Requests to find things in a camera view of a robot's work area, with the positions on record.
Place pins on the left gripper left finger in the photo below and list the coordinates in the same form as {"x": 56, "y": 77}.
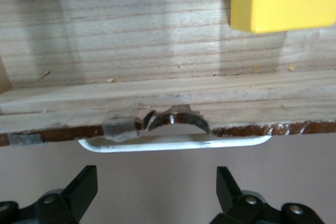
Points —
{"x": 71, "y": 200}

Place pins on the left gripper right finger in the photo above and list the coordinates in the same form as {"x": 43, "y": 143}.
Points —
{"x": 241, "y": 208}

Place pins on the grey tape piece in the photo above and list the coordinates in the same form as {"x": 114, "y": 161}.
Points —
{"x": 25, "y": 139}
{"x": 119, "y": 127}

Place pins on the brown table mat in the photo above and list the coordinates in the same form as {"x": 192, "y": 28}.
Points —
{"x": 157, "y": 182}

